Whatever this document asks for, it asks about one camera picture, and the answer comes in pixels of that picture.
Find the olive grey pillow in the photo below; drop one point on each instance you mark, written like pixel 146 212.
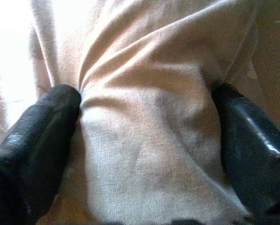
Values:
pixel 142 117

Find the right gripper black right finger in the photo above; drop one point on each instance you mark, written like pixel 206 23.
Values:
pixel 250 145

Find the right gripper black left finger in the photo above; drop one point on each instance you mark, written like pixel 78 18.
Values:
pixel 34 145

